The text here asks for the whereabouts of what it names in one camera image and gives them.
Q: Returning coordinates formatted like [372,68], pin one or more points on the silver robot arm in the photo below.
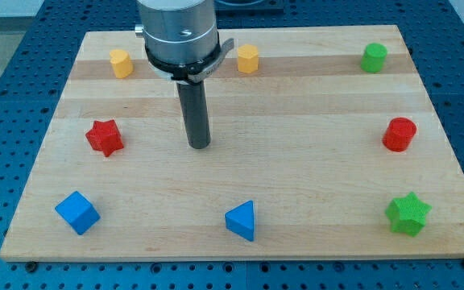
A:
[181,38]

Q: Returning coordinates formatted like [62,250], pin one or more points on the yellow heart block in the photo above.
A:
[121,63]

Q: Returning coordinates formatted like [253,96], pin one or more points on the dark cylindrical pointer rod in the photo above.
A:
[195,114]

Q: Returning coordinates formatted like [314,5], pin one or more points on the blue triangle block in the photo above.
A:
[241,220]

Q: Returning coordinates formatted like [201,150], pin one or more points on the wooden board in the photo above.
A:
[301,138]

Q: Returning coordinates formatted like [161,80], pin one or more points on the yellow hexagon block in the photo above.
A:
[247,58]

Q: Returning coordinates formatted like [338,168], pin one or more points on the red star block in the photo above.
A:
[105,137]

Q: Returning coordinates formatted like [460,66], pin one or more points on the red cylinder block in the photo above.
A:
[399,134]

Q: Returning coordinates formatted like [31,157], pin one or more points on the blue cube block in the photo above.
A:
[78,212]

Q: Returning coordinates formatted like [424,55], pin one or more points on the green cylinder block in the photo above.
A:
[373,58]

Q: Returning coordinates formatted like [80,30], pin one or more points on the green star block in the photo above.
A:
[407,215]

